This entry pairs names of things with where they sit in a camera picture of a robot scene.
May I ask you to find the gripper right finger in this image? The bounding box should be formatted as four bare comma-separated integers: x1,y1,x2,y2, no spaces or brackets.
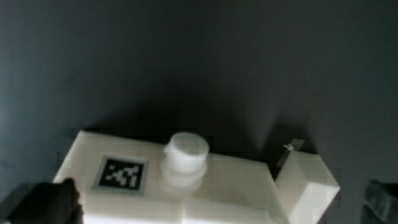
360,180,398,224

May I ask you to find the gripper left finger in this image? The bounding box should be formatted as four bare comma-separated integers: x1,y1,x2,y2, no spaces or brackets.
0,178,83,224

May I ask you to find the white cabinet door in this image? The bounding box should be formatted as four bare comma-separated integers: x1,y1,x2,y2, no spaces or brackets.
53,132,289,224

